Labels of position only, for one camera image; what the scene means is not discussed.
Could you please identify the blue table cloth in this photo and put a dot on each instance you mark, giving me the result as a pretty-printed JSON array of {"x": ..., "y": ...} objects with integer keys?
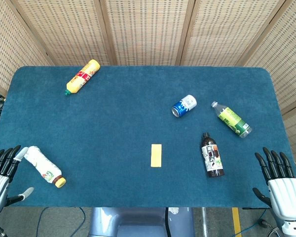
[{"x": 125, "y": 118}]

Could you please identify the blue and white can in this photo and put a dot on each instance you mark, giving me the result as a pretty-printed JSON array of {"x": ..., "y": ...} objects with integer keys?
[{"x": 184, "y": 105}]

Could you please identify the white bottle with yellow cap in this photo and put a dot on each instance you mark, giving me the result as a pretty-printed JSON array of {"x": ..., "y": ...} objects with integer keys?
[{"x": 43, "y": 166}]

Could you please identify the metal table leg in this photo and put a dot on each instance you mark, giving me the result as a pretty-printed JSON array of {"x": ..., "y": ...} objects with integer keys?
[{"x": 205, "y": 222}]

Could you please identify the dark brown drink bottle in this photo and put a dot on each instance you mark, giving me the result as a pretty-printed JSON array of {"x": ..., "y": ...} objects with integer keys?
[{"x": 212, "y": 156}]

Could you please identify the yellow bottle with green cap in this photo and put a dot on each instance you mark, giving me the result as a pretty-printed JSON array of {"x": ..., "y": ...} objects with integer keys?
[{"x": 82, "y": 77}]

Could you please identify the grey-blue robot torso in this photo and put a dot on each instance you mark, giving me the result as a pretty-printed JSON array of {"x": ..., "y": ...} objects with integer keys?
[{"x": 128, "y": 222}]

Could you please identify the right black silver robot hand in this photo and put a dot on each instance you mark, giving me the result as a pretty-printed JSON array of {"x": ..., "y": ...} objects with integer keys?
[{"x": 284, "y": 195}]

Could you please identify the clear bottle with green label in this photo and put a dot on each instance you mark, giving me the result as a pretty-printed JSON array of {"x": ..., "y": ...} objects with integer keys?
[{"x": 233, "y": 119}]

